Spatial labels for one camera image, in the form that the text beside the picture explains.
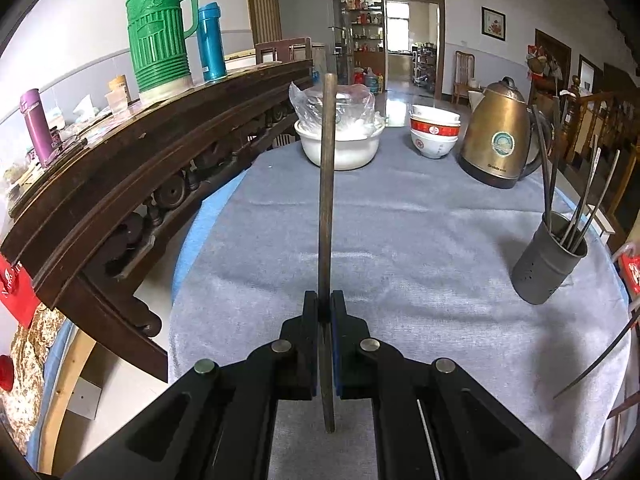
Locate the framed wall picture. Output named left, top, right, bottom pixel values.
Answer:
left=481, top=6, right=507, bottom=42

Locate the wooden stair railing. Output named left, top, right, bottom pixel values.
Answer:
left=565, top=75, right=640, bottom=171

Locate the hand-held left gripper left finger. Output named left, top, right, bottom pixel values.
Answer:
left=60, top=290, right=321, bottom=480

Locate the grey metal chopstick holder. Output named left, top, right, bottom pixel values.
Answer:
left=511, top=211, right=588, bottom=306

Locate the grey refrigerator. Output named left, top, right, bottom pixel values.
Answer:
left=272, top=0, right=351, bottom=86

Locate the red paper bag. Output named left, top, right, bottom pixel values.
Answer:
left=0, top=255, right=41, bottom=328

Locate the floral patterned cloth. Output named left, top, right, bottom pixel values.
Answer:
left=0, top=305, right=66, bottom=451

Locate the red plastic chair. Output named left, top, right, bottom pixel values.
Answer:
left=612, top=242, right=640, bottom=311

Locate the green thermos jug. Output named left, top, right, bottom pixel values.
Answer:
left=125, top=0, right=200, bottom=106

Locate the shelf with bottles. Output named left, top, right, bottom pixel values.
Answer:
left=345, top=0, right=386, bottom=56

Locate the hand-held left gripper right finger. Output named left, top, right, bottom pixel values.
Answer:
left=330, top=290, right=583, bottom=480

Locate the gold electric kettle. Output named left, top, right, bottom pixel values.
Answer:
left=458, top=76, right=553, bottom=190

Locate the tall-backed wooden chair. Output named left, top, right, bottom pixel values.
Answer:
left=453, top=51, right=483, bottom=106

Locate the white bowl with red band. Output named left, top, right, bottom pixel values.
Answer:
left=410, top=105, right=462, bottom=138

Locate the blue thermos bottle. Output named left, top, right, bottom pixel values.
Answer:
left=196, top=2, right=228, bottom=82

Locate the dark wooden dining chair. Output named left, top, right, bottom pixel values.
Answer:
left=255, top=36, right=313, bottom=63

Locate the grey table cloth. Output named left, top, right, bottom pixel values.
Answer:
left=167, top=125, right=633, bottom=480

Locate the purple thermos bottle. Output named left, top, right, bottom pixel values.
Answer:
left=20, top=88, right=62, bottom=168

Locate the blue table cover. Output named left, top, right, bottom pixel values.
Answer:
left=172, top=175, right=251, bottom=311

